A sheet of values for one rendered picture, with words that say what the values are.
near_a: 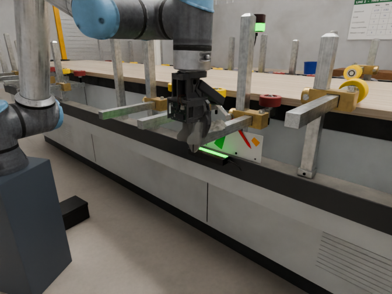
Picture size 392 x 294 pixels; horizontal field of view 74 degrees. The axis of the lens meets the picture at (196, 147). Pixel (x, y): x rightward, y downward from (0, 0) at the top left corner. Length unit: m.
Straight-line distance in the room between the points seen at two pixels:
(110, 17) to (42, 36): 0.63
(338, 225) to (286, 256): 0.49
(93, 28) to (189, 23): 0.19
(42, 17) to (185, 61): 0.68
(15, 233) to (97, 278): 0.46
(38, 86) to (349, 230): 1.23
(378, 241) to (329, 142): 0.35
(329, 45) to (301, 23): 7.99
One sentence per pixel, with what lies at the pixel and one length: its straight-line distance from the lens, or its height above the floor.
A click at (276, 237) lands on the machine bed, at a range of 1.35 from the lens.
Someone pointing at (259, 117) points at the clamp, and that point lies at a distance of 0.89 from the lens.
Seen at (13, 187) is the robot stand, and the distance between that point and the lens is 1.26.
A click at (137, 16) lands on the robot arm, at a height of 1.14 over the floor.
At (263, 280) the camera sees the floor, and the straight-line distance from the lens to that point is 1.49.
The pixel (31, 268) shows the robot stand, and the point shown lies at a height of 0.17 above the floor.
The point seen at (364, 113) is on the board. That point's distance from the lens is 0.99.
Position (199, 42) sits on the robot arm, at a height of 1.09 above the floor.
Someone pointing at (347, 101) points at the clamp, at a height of 0.95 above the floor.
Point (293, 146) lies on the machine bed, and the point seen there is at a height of 0.70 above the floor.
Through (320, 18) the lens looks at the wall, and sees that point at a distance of 8.59.
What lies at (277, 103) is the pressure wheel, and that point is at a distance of 1.01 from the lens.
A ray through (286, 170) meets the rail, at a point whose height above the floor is 0.70.
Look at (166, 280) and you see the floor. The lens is 1.46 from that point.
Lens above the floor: 1.09
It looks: 21 degrees down
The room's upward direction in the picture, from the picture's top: straight up
